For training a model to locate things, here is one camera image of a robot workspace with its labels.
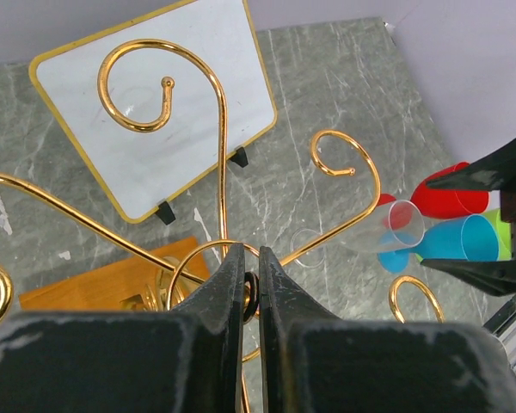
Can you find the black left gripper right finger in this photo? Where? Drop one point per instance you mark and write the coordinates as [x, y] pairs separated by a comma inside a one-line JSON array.
[[314, 361]]

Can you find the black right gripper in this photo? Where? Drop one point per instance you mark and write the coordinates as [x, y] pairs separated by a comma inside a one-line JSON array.
[[496, 171]]

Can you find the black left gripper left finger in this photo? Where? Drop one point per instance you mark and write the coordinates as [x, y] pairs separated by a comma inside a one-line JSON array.
[[187, 359]]

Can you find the clear ribbed wine glass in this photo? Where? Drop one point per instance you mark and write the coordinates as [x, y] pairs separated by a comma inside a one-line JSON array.
[[393, 225]]

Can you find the wooden rack base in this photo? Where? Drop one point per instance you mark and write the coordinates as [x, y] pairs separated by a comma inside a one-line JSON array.
[[104, 288]]

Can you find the green plastic goblet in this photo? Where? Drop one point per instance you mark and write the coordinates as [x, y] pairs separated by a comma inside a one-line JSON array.
[[503, 233]]

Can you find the blue plastic goblet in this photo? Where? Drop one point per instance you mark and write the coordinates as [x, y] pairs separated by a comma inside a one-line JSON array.
[[471, 238]]

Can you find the red plastic goblet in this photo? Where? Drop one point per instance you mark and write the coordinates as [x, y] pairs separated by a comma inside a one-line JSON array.
[[448, 203]]

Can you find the gold framed whiteboard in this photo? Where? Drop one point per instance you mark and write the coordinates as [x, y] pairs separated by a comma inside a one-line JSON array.
[[140, 171]]

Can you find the aluminium rail frame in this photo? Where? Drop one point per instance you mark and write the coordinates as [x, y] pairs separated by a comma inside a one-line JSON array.
[[511, 340]]

